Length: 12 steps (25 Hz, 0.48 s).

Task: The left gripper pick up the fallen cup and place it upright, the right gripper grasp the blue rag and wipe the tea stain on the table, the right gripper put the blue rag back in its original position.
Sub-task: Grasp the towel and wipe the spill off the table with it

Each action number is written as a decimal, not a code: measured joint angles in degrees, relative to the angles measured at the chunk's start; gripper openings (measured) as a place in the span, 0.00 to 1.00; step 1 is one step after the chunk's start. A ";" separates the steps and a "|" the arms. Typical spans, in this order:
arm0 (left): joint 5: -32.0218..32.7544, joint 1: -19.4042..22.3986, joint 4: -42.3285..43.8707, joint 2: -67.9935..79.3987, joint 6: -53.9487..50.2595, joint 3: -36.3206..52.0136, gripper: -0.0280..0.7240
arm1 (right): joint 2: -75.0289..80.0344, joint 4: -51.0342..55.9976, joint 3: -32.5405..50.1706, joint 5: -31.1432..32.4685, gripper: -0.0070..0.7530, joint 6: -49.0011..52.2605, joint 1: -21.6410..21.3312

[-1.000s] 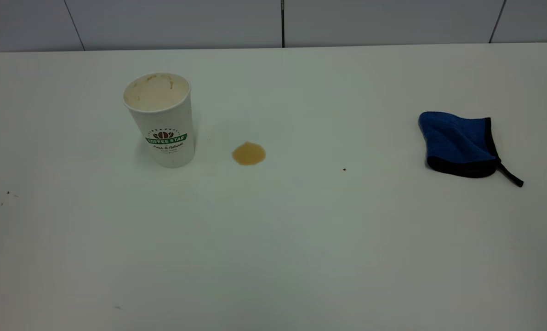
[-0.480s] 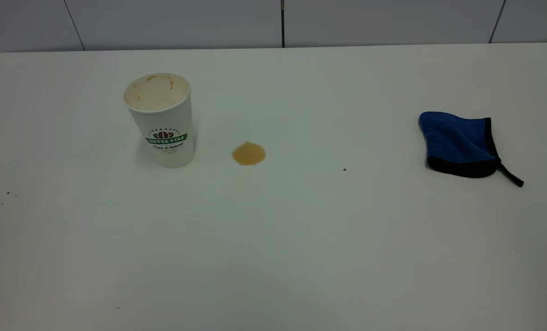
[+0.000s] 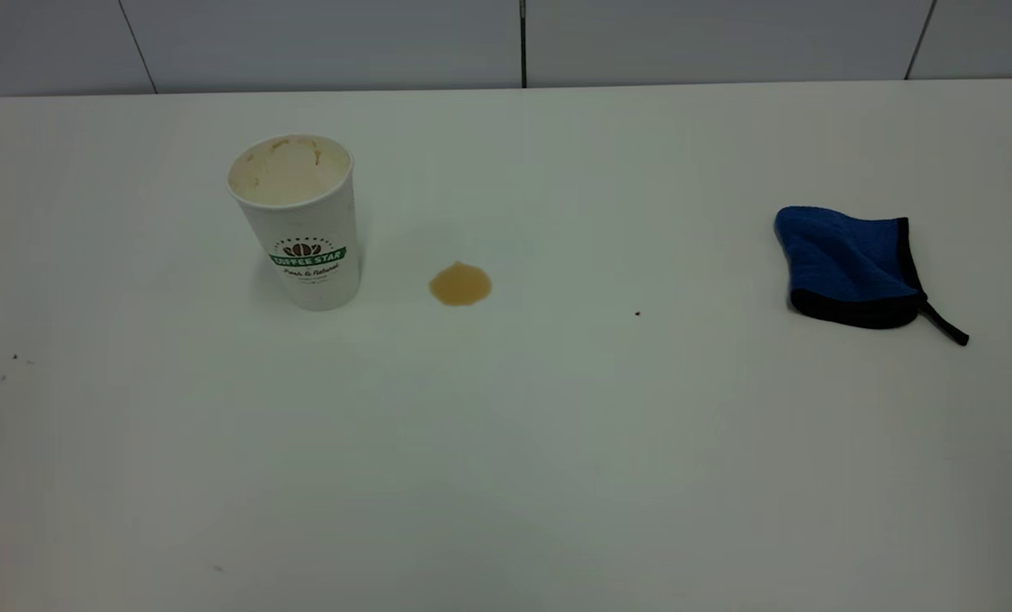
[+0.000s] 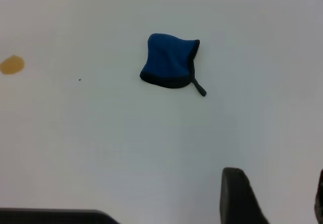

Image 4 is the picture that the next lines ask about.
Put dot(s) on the brown coffee spill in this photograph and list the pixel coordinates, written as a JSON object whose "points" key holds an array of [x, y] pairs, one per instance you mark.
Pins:
{"points": [[11, 64]]}

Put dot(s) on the blue cloth with black trim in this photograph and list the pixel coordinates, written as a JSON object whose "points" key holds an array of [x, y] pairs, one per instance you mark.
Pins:
{"points": [[166, 57]]}

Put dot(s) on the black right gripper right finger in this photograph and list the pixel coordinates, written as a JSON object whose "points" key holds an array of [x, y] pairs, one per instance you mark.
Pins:
{"points": [[320, 201]]}

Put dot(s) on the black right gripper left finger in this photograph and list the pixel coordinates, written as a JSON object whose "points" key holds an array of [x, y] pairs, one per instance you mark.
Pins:
{"points": [[234, 198]]}

